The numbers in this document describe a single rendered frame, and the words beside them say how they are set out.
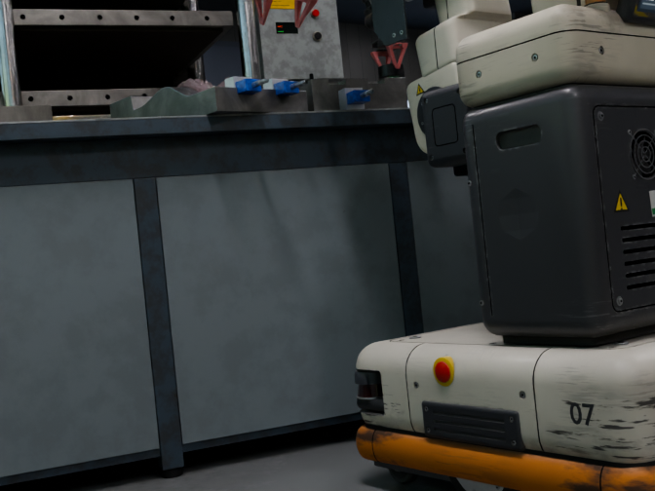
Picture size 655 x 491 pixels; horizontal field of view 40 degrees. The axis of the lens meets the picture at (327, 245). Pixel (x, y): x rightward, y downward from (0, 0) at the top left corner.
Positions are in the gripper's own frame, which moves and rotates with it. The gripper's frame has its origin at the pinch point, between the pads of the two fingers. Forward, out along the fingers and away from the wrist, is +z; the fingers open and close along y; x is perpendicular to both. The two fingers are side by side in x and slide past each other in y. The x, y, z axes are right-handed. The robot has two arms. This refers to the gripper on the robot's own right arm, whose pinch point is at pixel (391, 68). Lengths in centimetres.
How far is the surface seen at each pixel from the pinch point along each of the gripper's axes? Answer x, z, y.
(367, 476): 54, 100, -72
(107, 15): 76, -28, 41
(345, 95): 38, 16, -46
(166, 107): 78, 15, -30
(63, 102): 92, -1, 42
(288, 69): 14, -11, 47
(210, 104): 72, 18, -48
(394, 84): 20.8, 12.7, -39.7
